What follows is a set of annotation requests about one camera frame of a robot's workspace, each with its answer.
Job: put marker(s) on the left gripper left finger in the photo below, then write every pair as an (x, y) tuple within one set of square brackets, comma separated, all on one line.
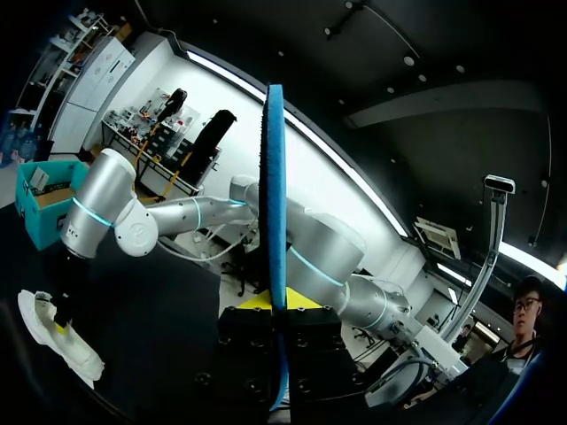
[(246, 345)]

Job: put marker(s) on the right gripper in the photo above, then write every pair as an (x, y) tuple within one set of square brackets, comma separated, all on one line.
[(68, 279)]

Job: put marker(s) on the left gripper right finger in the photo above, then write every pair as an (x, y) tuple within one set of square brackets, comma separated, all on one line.
[(314, 350)]

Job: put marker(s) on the white shoe with black letter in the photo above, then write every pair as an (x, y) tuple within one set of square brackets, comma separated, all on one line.
[(75, 354)]

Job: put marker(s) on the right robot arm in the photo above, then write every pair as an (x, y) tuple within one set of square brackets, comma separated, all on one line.
[(319, 248)]

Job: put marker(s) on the teal cardboard box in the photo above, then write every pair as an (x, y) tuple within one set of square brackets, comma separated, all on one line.
[(40, 226)]

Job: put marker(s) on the white paper tag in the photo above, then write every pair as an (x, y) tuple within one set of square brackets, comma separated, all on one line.
[(39, 178)]

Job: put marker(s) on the person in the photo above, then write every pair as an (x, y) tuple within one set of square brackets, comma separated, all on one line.
[(465, 333), (527, 305)]

